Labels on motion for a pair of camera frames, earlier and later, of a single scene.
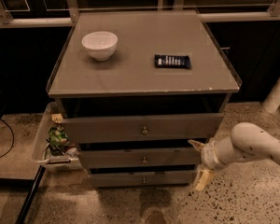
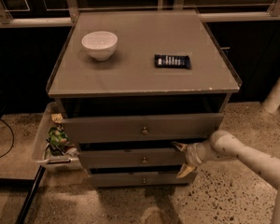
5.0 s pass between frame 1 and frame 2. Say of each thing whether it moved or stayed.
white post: stayed
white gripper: moved
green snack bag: stayed
